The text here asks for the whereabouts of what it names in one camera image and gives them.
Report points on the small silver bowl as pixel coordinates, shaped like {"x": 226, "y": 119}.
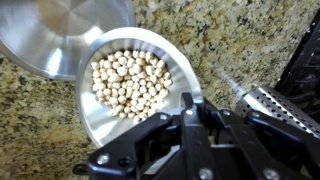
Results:
{"x": 90, "y": 113}

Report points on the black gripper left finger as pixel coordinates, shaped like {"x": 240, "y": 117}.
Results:
{"x": 113, "y": 151}

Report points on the perforated steel utensil holder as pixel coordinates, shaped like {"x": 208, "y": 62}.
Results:
{"x": 276, "y": 106}

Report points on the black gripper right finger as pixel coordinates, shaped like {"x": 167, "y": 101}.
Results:
{"x": 283, "y": 140}

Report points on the large silver bowl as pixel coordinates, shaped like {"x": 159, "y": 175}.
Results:
{"x": 43, "y": 36}

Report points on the black kitchen stove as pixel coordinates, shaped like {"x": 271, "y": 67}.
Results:
{"x": 303, "y": 70}

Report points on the pile of chickpeas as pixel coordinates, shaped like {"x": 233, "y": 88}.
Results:
{"x": 131, "y": 83}

